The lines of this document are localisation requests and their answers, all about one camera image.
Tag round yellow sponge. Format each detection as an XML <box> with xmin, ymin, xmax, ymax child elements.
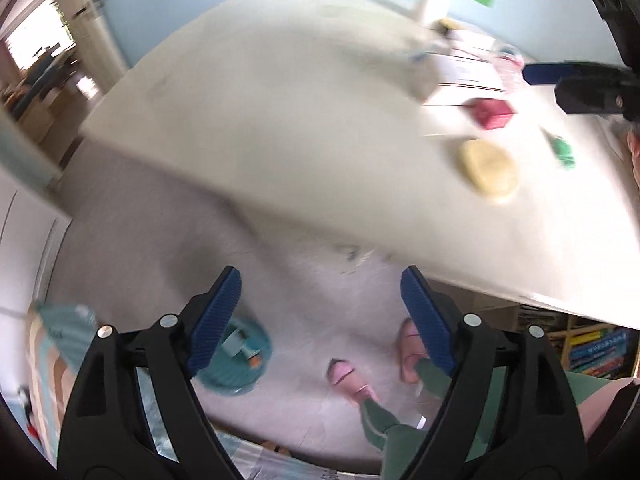
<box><xmin>458</xmin><ymin>138</ymin><xmax>521</xmax><ymax>204</ymax></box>

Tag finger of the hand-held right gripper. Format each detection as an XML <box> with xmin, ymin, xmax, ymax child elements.
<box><xmin>522</xmin><ymin>61</ymin><xmax>632</xmax><ymax>86</ymax></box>
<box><xmin>554</xmin><ymin>75</ymin><xmax>640</xmax><ymax>122</ymax></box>

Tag person's left leg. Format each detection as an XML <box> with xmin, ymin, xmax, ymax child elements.
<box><xmin>359</xmin><ymin>394</ymin><xmax>416</xmax><ymax>461</ymax></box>

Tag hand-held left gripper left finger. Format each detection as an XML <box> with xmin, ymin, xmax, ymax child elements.
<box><xmin>57</xmin><ymin>266</ymin><xmax>243</xmax><ymax>480</ymax></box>

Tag pink slipper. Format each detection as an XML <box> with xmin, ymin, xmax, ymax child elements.
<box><xmin>396</xmin><ymin>317</ymin><xmax>432</xmax><ymax>385</ymax></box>
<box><xmin>326</xmin><ymin>357</ymin><xmax>375</xmax><ymax>407</ymax></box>

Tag clear plastic cup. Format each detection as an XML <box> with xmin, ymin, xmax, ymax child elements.
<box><xmin>491</xmin><ymin>44</ymin><xmax>527</xmax><ymax>92</ymax></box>

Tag red and black toy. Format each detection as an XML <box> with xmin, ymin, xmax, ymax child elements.
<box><xmin>17</xmin><ymin>385</ymin><xmax>41</xmax><ymax>438</ymax></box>

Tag small green packet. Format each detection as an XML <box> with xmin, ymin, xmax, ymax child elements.
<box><xmin>545</xmin><ymin>133</ymin><xmax>577</xmax><ymax>172</ymax></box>

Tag wooden bookshelf with books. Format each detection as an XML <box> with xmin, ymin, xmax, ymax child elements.
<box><xmin>517</xmin><ymin>304</ymin><xmax>640</xmax><ymax>382</ymax></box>

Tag person's pink top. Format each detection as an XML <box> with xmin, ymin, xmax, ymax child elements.
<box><xmin>572</xmin><ymin>377</ymin><xmax>640</xmax><ymax>443</ymax></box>

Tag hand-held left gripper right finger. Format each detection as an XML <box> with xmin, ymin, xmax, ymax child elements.
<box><xmin>400</xmin><ymin>266</ymin><xmax>587</xmax><ymax>480</ymax></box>

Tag striped brown and teal blanket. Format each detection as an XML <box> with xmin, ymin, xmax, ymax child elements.
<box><xmin>25</xmin><ymin>305</ymin><xmax>101</xmax><ymax>463</ymax></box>

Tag teal lined waste bin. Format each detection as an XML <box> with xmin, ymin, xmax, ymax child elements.
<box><xmin>197</xmin><ymin>314</ymin><xmax>274</xmax><ymax>398</ymax></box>

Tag white wardrobe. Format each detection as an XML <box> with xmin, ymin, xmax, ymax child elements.
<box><xmin>0</xmin><ymin>167</ymin><xmax>73</xmax><ymax>326</ymax></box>

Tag person's right leg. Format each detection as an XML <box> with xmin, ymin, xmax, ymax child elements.
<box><xmin>380</xmin><ymin>359</ymin><xmax>501</xmax><ymax>480</ymax></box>

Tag bed with teal sheet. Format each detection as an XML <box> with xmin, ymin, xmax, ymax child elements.
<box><xmin>22</xmin><ymin>302</ymin><xmax>388</xmax><ymax>480</ymax></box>

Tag white box with papers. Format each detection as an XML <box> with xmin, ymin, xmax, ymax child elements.
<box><xmin>434</xmin><ymin>54</ymin><xmax>507</xmax><ymax>95</ymax></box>

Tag red and white carton box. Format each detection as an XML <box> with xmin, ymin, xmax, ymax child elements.
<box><xmin>462</xmin><ymin>98</ymin><xmax>515</xmax><ymax>132</ymax></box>

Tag white cup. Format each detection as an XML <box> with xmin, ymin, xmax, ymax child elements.
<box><xmin>416</xmin><ymin>0</ymin><xmax>449</xmax><ymax>27</ymax></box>

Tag person's leg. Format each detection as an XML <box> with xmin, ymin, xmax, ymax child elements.
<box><xmin>359</xmin><ymin>394</ymin><xmax>416</xmax><ymax>461</ymax></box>
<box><xmin>380</xmin><ymin>359</ymin><xmax>501</xmax><ymax>480</ymax></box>

